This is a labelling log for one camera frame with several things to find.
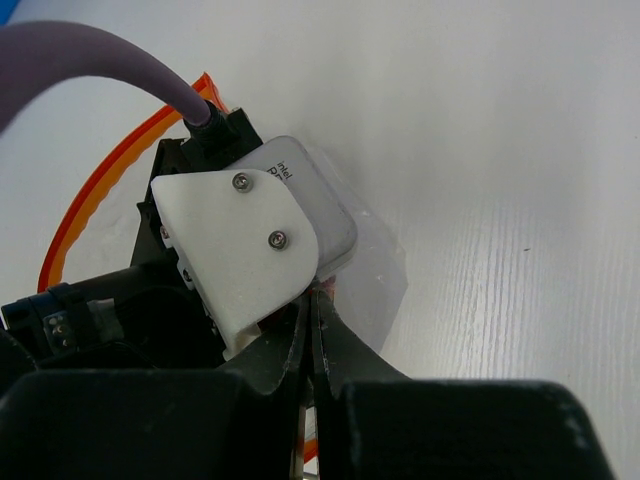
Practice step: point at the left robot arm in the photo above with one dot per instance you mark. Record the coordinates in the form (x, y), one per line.
(147, 315)

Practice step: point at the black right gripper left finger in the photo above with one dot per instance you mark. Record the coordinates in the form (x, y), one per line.
(242, 420)

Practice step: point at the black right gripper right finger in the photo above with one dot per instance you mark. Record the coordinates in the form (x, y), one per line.
(373, 422)

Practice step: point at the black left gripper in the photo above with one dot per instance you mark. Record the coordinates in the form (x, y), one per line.
(180, 156)

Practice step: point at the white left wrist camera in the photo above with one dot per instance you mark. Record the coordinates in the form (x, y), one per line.
(255, 235)

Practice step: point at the clear zip top bag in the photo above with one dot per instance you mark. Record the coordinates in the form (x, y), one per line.
(108, 174)

